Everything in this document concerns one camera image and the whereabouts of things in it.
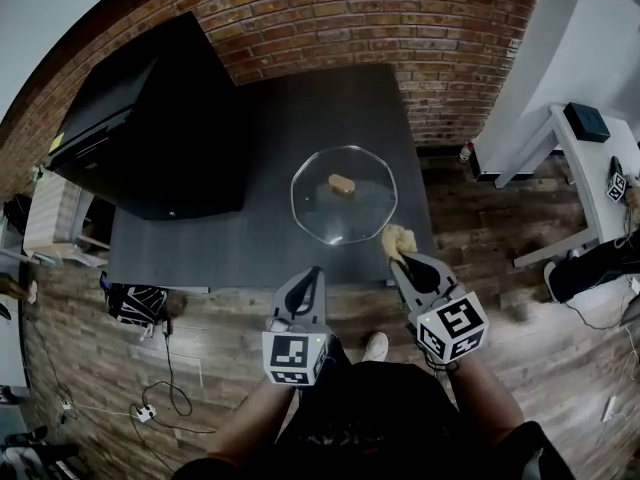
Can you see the black box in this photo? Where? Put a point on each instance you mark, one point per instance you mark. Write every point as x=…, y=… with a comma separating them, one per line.
x=587, y=122

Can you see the slim white power strip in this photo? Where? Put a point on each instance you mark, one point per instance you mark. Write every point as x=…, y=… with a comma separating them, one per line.
x=609, y=409

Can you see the person's white shoe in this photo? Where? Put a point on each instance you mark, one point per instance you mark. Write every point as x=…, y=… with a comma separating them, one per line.
x=376, y=348
x=550, y=278

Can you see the white desk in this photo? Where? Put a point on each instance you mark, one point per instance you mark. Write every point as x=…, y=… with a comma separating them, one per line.
x=585, y=178

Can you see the person's right forearm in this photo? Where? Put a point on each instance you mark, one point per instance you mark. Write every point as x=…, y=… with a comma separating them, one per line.
x=485, y=398

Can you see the person's left forearm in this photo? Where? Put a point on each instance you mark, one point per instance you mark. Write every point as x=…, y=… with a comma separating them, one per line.
x=255, y=423

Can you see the large black appliance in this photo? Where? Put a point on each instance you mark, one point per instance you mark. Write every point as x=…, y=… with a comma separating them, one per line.
x=170, y=128

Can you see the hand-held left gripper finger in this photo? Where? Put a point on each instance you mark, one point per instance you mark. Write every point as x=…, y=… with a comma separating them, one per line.
x=281, y=303
x=320, y=315

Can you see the black metal rack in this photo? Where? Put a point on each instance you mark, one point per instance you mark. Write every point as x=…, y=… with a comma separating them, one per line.
x=35, y=455

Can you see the person's black shirt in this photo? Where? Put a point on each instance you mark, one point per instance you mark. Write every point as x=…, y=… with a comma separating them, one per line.
x=370, y=418

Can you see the clear glass plate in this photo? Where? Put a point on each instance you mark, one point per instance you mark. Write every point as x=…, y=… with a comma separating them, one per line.
x=320, y=213

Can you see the small white bottle red cap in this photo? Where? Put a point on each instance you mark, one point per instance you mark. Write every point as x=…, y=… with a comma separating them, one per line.
x=466, y=152

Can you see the black and white patterned bag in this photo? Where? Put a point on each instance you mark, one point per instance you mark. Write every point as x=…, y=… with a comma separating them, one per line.
x=135, y=300

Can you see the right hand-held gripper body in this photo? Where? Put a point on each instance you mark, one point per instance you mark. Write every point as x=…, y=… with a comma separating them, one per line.
x=452, y=325

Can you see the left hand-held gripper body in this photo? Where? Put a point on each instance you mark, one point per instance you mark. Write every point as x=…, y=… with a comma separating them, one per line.
x=290, y=358

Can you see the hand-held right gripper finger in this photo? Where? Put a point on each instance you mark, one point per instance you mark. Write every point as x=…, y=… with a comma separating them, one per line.
x=444, y=278
x=405, y=295

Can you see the white slatted shelf unit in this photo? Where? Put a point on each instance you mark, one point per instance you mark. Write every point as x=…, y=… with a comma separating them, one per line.
x=47, y=213

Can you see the black stand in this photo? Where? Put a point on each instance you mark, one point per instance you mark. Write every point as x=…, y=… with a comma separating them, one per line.
x=631, y=313

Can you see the yellow sponge cloth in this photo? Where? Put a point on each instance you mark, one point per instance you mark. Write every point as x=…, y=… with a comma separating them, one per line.
x=400, y=240

